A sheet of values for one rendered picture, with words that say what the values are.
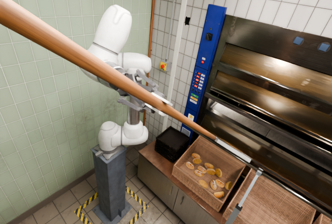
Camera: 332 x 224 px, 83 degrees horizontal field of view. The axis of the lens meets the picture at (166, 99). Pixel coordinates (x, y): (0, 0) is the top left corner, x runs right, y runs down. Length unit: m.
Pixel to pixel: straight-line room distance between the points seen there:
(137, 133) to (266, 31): 1.24
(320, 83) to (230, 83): 0.64
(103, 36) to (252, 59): 1.27
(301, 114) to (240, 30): 0.80
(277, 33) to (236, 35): 0.30
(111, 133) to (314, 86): 1.50
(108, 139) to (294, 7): 1.59
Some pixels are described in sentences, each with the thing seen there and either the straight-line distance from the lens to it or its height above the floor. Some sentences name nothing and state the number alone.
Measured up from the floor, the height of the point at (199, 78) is 1.48.
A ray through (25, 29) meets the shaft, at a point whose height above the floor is 2.21.
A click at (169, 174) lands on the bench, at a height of 0.58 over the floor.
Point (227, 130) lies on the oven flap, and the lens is 2.05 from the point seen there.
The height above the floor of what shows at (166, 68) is 1.45.
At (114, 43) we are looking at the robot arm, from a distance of 0.73.
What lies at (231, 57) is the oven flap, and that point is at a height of 1.79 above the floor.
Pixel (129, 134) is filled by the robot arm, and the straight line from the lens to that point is 1.52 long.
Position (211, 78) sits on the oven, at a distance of 1.88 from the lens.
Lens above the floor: 2.28
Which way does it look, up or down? 33 degrees down
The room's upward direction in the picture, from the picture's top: 8 degrees clockwise
